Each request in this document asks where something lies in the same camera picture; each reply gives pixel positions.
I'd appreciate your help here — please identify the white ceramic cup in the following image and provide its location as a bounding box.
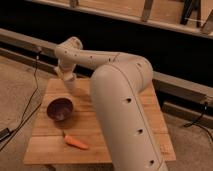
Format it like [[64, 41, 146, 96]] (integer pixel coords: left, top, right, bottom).
[[64, 79, 76, 94]]

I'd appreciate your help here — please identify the black device on floor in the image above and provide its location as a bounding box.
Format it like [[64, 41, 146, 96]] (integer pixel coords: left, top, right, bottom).
[[0, 128, 12, 142]]

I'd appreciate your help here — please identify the black cable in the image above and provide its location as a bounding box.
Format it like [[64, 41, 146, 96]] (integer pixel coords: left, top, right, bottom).
[[183, 99, 213, 141], [0, 49, 44, 152]]

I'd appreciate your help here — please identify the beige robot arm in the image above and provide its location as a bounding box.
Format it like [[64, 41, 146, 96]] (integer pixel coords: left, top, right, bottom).
[[54, 37, 168, 171]]

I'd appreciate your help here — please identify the wooden table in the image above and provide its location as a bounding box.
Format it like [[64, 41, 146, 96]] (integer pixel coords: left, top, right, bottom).
[[22, 77, 177, 166]]

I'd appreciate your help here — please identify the orange carrot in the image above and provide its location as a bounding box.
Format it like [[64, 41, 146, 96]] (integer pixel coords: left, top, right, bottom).
[[62, 132, 89, 150]]

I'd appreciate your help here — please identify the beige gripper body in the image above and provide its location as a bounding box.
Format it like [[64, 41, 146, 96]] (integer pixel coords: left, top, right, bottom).
[[54, 60, 76, 81]]

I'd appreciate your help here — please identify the purple ceramic bowl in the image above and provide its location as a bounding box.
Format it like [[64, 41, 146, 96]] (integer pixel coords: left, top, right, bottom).
[[47, 98, 73, 121]]

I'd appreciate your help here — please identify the black cable right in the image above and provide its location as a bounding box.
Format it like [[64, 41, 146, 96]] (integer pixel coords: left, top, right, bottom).
[[183, 99, 213, 141]]

